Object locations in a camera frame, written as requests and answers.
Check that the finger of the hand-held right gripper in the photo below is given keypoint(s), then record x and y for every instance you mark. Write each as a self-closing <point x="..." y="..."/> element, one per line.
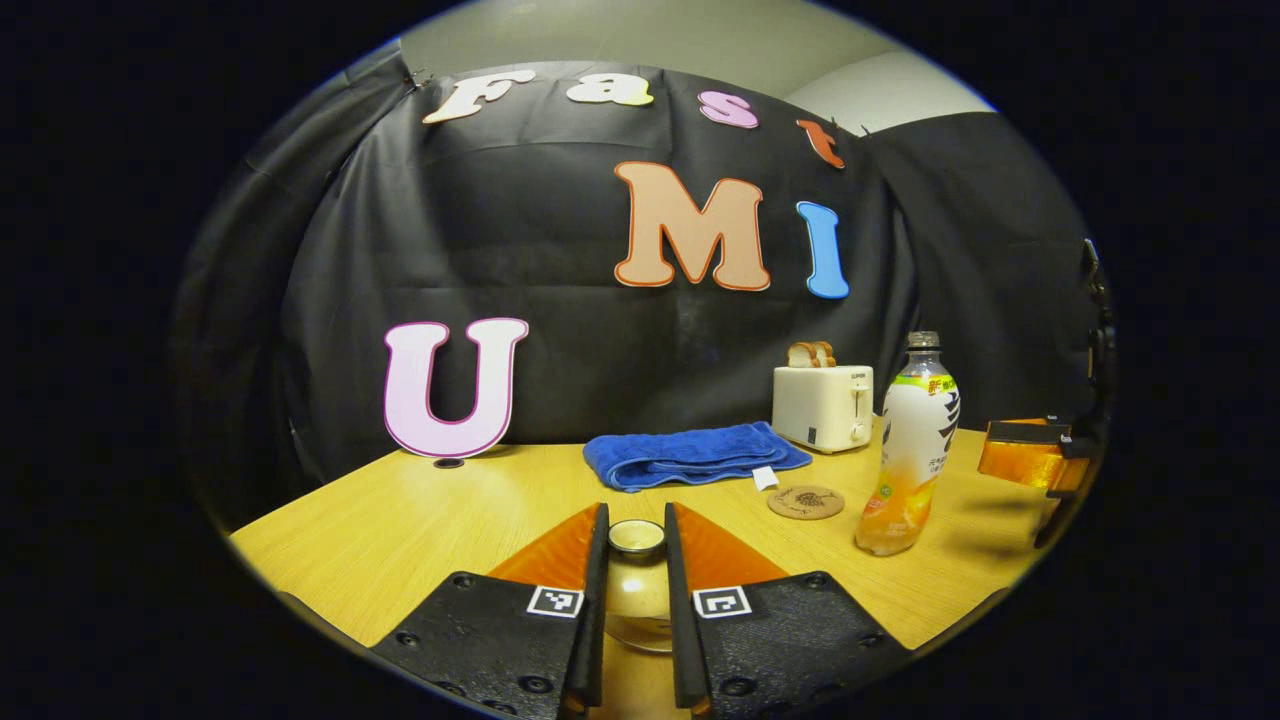
<point x="1020" y="455"/>

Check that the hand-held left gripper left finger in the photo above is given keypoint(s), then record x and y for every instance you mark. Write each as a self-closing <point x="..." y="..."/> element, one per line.
<point x="598" y="600"/>

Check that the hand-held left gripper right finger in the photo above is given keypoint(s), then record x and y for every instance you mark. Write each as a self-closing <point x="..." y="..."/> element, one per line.
<point x="680" y="620"/>

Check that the clear water bottle white label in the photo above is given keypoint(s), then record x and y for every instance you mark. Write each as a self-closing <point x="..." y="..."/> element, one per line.
<point x="915" y="440"/>

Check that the round wooden coaster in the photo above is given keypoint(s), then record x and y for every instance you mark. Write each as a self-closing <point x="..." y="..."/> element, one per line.
<point x="805" y="502"/>

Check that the folded blue towel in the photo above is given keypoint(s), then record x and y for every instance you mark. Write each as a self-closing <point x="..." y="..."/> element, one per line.
<point x="690" y="455"/>

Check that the white toaster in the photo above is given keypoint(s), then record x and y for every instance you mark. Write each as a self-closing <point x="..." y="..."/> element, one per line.
<point x="820" y="405"/>

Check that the bread slice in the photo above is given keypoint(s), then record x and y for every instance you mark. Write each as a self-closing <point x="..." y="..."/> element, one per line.
<point x="825" y="354"/>
<point x="800" y="356"/>

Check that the black backdrop cloth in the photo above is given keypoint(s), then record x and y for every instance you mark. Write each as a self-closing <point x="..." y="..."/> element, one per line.
<point x="560" y="250"/>

